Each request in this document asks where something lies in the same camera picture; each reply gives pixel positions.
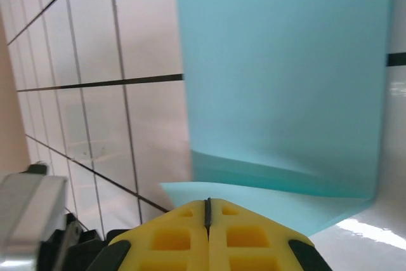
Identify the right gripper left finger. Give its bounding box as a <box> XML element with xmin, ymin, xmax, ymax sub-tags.
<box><xmin>93</xmin><ymin>197</ymin><xmax>209</xmax><ymax>271</ymax></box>

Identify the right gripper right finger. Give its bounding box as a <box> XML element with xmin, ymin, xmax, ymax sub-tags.
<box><xmin>207</xmin><ymin>197</ymin><xmax>331</xmax><ymax>271</ymax></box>

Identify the light blue paper sheet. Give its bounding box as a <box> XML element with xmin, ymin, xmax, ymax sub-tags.
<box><xmin>158</xmin><ymin>0</ymin><xmax>397</xmax><ymax>239</ymax></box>

